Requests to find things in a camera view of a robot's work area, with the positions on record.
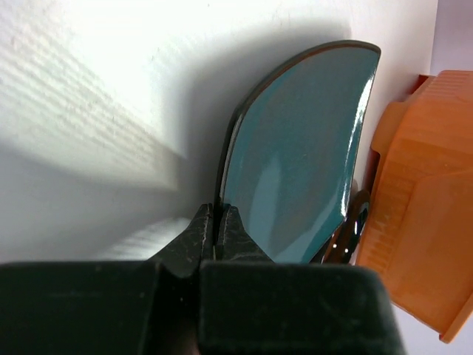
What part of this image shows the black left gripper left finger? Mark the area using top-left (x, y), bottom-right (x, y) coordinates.
top-left (1, 204), bottom-right (214, 354)

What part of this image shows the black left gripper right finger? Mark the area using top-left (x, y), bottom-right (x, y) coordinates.
top-left (199, 206), bottom-right (405, 354)

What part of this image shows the teal square plate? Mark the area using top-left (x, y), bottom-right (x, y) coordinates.
top-left (215, 40), bottom-right (381, 263)

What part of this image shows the orange plastic bin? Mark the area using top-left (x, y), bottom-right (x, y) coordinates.
top-left (356, 70), bottom-right (472, 343)

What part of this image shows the black round plate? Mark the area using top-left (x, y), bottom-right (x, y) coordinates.
top-left (322, 189), bottom-right (370, 264)

